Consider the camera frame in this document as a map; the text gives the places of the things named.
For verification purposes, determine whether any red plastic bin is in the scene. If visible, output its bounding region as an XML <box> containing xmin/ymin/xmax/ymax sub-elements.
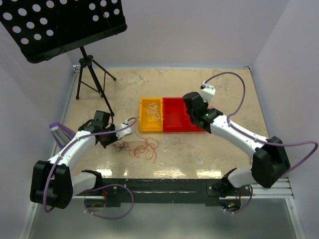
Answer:
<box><xmin>162</xmin><ymin>98</ymin><xmax>188</xmax><ymax>132</ymax></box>
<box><xmin>185</xmin><ymin>106</ymin><xmax>204</xmax><ymax>132</ymax></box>

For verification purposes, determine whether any red middle plastic bin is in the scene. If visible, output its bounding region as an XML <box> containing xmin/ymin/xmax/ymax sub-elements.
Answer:
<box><xmin>162</xmin><ymin>98</ymin><xmax>188</xmax><ymax>132</ymax></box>

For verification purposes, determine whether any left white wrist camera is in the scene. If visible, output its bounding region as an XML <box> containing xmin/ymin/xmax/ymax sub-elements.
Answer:
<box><xmin>115</xmin><ymin>118</ymin><xmax>135</xmax><ymax>139</ymax></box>

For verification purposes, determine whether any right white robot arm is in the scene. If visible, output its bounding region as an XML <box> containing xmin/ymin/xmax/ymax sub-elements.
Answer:
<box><xmin>182</xmin><ymin>92</ymin><xmax>291</xmax><ymax>198</ymax></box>

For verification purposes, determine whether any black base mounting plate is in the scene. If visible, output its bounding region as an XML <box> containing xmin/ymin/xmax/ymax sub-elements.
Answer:
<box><xmin>101</xmin><ymin>178</ymin><xmax>250</xmax><ymax>207</ymax></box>

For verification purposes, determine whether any aluminium frame rail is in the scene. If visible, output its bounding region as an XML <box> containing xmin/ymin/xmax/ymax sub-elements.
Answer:
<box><xmin>32</xmin><ymin>177</ymin><xmax>296</xmax><ymax>199</ymax></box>

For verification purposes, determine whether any purple tool holder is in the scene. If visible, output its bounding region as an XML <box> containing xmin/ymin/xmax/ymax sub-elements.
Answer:
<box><xmin>49</xmin><ymin>122</ymin><xmax>76</xmax><ymax>149</ymax></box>

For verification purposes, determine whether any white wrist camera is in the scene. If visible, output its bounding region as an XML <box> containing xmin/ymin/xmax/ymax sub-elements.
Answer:
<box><xmin>199</xmin><ymin>81</ymin><xmax>216</xmax><ymax>104</ymax></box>
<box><xmin>115</xmin><ymin>118</ymin><xmax>135</xmax><ymax>139</ymax></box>

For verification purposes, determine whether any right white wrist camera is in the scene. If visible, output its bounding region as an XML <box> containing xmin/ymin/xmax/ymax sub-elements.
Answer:
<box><xmin>199</xmin><ymin>81</ymin><xmax>216</xmax><ymax>104</ymax></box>

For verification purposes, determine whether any red right plastic bin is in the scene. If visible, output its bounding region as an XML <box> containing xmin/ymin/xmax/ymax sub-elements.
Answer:
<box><xmin>185</xmin><ymin>106</ymin><xmax>204</xmax><ymax>132</ymax></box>

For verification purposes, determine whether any yellow plastic bin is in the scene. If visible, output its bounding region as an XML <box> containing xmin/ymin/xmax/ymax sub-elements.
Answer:
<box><xmin>139</xmin><ymin>98</ymin><xmax>163</xmax><ymax>132</ymax></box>

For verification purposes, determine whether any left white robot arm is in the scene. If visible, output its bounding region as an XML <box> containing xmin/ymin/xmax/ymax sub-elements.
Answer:
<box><xmin>30</xmin><ymin>111</ymin><xmax>122</xmax><ymax>213</ymax></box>

